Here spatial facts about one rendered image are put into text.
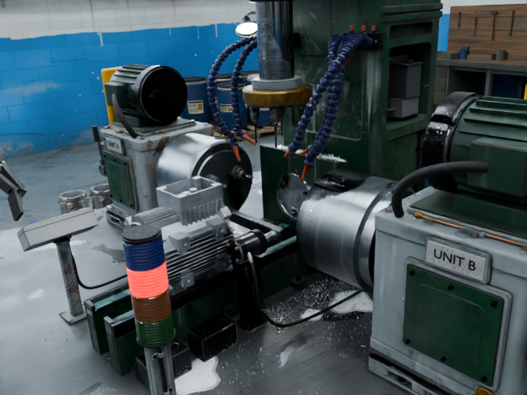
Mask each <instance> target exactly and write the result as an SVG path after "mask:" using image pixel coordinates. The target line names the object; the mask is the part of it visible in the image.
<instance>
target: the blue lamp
mask: <svg viewBox="0 0 527 395"><path fill-rule="evenodd" d="M122 245H123V251H124V257H125V265H126V267H127V268H128V269H129V270H132V271H136V272H144V271H149V270H154V269H156V268H158V267H160V266H161V265H162V264H163V263H164V262H165V253H164V246H163V240H162V234H161V235H160V236H159V237H158V238H157V239H156V240H154V241H151V242H148V243H145V244H140V245H133V244H129V243H126V242H124V241H123V240H122Z"/></svg>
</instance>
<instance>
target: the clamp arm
mask: <svg viewBox="0 0 527 395"><path fill-rule="evenodd" d="M228 208H229V207H228ZM229 210H230V212H231V214H232V215H231V217H230V218H229V220H230V221H231V222H232V223H236V224H238V225H239V226H243V227H245V228H247V229H249V230H255V229H258V230H260V231H261V232H263V234H266V233H269V232H271V233H274V232H275V234H274V237H275V238H274V240H275V241H279V242H281V241H284V240H285V229H284V228H281V227H279V226H275V225H274V224H271V223H268V222H265V221H263V220H261V219H257V218H256V217H253V216H250V215H247V214H245V213H243V212H240V211H237V210H235V209H232V208H229Z"/></svg>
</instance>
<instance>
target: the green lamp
mask: <svg viewBox="0 0 527 395"><path fill-rule="evenodd" d="M135 324H136V333H137V338H138V340H139V341H140V342H141V343H142V344H144V345H147V346H157V345H160V344H163V343H165V342H168V341H169V340H170V339H171V338H172V337H173V335H174V323H173V312H171V314H170V315H169V316H168V317H166V318H164V319H163V320H160V321H157V322H153V323H144V322H140V321H138V320H136V319H135Z"/></svg>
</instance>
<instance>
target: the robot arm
mask: <svg viewBox="0 0 527 395"><path fill-rule="evenodd" d="M0 189H1V190H3V191H4V192H5V193H6V194H8V195H9V196H8V198H7V199H8V202H9V207H10V209H11V212H12V214H13V219H14V221H18V220H19V219H20V217H21V216H22V215H23V214H24V210H23V207H22V204H23V200H22V197H23V196H24V195H25V194H26V193H27V188H26V187H25V186H24V185H23V184H22V183H21V182H20V181H19V180H18V179H17V177H16V176H15V175H14V174H13V173H12V172H11V171H10V169H9V168H8V166H7V164H6V163H5V161H0Z"/></svg>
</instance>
